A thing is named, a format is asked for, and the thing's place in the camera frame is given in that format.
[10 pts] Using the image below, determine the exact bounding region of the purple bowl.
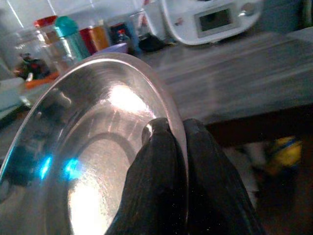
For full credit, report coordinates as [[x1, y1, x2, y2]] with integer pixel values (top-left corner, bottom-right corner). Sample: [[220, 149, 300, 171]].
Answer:
[[92, 42, 129, 56]]

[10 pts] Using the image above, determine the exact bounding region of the small dark figurine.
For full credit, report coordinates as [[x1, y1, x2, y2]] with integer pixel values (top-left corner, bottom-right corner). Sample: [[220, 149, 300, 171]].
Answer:
[[13, 52, 51, 81]]

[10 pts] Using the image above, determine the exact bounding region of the jar with red lid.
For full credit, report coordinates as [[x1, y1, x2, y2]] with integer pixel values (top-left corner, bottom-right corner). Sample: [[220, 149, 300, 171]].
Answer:
[[33, 15, 60, 45]]

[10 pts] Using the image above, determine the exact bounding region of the orange tray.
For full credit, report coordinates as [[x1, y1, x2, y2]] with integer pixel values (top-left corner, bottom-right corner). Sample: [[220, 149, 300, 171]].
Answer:
[[23, 71, 61, 89]]

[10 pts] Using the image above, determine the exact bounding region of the clear glass jar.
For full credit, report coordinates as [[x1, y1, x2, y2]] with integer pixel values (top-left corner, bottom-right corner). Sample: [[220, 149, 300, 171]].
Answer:
[[14, 28, 61, 75]]

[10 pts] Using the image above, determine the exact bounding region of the bottle with teal cap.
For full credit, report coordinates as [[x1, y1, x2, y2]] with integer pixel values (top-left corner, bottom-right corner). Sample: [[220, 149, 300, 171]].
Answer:
[[53, 15, 91, 65]]

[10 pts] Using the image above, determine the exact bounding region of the dark wooden dining table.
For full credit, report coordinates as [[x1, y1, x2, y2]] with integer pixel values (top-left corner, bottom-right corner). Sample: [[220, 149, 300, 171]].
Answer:
[[136, 26, 313, 149]]

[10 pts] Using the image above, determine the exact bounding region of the white kitchen appliance with screen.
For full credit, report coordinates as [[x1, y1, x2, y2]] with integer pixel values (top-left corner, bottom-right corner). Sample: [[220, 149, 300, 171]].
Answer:
[[160, 0, 265, 47]]

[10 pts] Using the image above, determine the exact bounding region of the yellow toy figure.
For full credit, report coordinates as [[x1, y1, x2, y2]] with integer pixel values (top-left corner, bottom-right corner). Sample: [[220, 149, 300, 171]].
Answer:
[[266, 135, 303, 175]]

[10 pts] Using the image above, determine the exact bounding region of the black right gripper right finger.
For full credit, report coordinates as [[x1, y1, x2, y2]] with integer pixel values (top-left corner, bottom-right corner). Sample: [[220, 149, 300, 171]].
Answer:
[[183, 118, 267, 235]]

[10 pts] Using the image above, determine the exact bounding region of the stainless steel plate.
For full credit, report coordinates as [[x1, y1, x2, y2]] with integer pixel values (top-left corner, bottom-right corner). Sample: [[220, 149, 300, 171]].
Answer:
[[0, 52, 189, 235]]

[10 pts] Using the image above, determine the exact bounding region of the small black object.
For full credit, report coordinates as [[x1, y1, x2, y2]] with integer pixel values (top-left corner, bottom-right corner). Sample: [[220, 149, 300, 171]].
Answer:
[[137, 32, 167, 53]]

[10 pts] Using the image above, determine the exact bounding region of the red and orange canister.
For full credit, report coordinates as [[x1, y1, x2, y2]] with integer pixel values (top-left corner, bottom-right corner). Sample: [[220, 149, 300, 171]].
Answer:
[[79, 25, 111, 56]]

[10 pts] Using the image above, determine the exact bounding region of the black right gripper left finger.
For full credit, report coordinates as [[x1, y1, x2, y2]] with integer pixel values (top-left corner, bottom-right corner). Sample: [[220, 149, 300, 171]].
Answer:
[[107, 117, 189, 235]]

